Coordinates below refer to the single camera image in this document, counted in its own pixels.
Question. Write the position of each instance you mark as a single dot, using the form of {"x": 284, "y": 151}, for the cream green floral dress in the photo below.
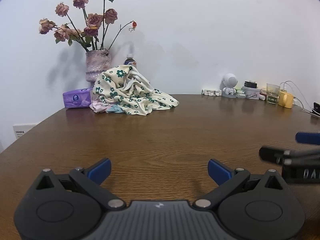
{"x": 140, "y": 100}

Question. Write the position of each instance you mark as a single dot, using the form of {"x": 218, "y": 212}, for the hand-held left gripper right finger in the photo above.
{"x": 217, "y": 171}

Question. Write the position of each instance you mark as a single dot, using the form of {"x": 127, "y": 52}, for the white robot figurine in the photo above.
{"x": 229, "y": 83}

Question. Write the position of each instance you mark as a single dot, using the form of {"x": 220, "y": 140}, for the pink floral garment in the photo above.
{"x": 98, "y": 107}

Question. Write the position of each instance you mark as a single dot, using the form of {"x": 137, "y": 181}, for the small black device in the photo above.
{"x": 250, "y": 84}

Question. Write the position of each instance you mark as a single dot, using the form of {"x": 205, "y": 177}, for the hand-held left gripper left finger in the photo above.
{"x": 101, "y": 171}

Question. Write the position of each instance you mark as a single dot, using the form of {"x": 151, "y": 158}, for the light blue garment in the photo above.
{"x": 113, "y": 109}

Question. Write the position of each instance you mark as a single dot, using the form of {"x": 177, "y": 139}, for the plastic drink bottle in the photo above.
{"x": 130, "y": 60}

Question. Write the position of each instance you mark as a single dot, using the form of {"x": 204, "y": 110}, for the white connector strip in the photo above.
{"x": 211, "y": 92}

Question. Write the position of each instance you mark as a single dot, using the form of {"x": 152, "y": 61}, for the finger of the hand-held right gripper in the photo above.
{"x": 308, "y": 138}
{"x": 272, "y": 153}

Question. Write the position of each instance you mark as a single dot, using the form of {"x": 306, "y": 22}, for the dried pink roses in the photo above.
{"x": 93, "y": 20}

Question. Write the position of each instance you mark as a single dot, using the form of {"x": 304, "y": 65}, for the grey tin box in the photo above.
{"x": 250, "y": 93}

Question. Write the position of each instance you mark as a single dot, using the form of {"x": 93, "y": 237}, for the purple textured vase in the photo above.
{"x": 96, "y": 65}

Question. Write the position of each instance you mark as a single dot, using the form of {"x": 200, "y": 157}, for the small white green boxes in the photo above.
{"x": 240, "y": 93}

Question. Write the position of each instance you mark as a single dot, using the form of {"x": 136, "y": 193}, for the clear glass cup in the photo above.
{"x": 272, "y": 93}

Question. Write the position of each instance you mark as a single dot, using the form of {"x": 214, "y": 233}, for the yellow mug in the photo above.
{"x": 285, "y": 100}

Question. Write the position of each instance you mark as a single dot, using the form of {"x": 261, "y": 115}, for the purple tissue pack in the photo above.
{"x": 76, "y": 98}

